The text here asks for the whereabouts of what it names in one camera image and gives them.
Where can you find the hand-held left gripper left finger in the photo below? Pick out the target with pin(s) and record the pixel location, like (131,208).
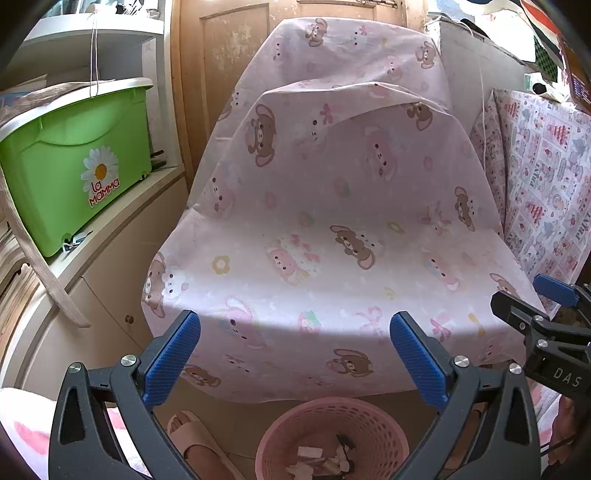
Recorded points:
(171,355)

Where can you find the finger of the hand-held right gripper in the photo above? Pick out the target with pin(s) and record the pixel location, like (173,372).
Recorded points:
(521,314)
(556,288)

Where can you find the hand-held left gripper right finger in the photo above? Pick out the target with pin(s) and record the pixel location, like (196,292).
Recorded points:
(418,355)

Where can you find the pink plastic basket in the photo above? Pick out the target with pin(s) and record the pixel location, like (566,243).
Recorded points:
(369,429)

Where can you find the white cardboard box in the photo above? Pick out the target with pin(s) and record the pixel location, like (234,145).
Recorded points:
(310,452)

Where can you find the foot in pink slipper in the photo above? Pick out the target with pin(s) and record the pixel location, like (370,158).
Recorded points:
(198,438)

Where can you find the white shelf cabinet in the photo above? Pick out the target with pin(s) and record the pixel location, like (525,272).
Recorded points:
(115,286)

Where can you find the printed patchwork bedding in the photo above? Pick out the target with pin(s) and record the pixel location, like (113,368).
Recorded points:
(545,184)

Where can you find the person's pink pajama leg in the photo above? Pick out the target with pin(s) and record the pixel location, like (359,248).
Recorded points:
(27,434)

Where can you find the stack of books and papers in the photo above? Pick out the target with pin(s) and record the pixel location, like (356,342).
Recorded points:
(14,286)

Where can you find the chair with pink printed cover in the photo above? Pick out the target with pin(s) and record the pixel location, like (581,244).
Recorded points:
(323,207)

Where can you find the green plastic storage box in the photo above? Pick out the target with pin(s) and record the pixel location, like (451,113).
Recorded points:
(69,147)

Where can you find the wooden door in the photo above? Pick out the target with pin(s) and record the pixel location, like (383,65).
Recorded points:
(221,69)

